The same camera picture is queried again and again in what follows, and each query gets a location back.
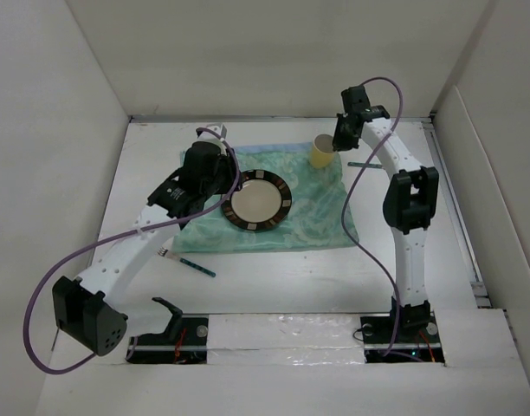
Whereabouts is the dark rimmed cream plate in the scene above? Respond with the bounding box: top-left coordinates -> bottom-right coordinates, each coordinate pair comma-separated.
221,169 -> 293,232

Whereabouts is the yellow cup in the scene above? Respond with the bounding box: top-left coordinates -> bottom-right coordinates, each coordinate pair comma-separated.
309,134 -> 335,169

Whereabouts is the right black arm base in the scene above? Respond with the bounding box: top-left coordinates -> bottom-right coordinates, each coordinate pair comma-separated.
352,301 -> 445,364

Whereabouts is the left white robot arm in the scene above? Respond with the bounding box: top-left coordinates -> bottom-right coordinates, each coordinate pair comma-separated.
52,140 -> 241,356

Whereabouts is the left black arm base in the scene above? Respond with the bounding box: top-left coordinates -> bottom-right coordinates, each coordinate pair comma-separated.
125,297 -> 210,365

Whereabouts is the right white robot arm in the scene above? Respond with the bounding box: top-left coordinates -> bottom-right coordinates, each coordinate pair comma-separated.
333,86 -> 439,308

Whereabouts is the silver table knife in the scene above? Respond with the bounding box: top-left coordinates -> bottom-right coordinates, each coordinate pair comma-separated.
347,162 -> 383,169

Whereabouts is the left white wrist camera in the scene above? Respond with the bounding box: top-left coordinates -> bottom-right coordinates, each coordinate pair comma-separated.
195,124 -> 227,154

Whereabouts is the fork with teal handle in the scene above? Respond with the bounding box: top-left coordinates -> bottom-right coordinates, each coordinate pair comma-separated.
157,247 -> 217,278

